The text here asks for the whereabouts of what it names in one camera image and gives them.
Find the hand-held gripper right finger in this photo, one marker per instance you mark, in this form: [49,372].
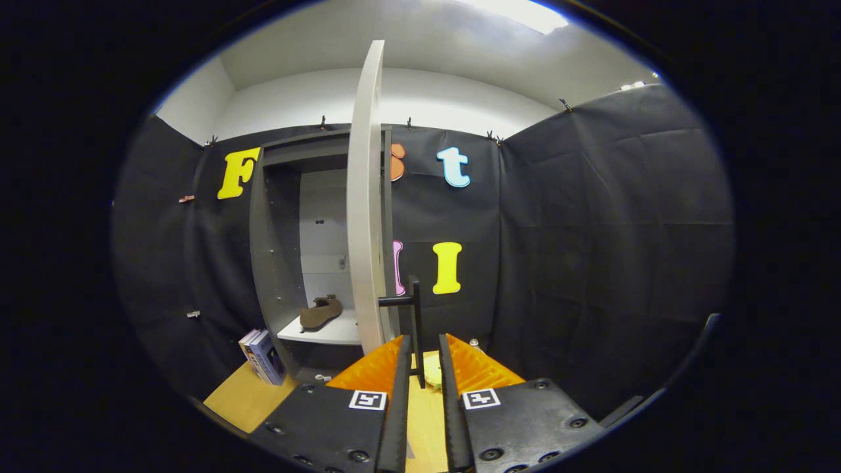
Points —
[454,427]

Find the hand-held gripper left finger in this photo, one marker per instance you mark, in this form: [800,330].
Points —
[397,427]

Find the brown fuzzy shoe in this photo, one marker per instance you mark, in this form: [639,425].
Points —
[320,313]

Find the dark grey shoe cabinet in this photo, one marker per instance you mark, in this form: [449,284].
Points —
[286,263]

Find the beige shoe cabinet door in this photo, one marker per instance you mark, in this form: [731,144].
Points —
[364,197]

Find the pale yellow object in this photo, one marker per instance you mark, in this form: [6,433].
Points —
[432,373]

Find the blue book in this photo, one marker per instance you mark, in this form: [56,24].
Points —
[269,358]

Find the black backdrop cloth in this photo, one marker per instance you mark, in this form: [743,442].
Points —
[591,263]

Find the small ceiling light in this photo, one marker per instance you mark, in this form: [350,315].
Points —
[634,85]

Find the long ceiling light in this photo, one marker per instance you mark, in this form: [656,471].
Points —
[519,13]

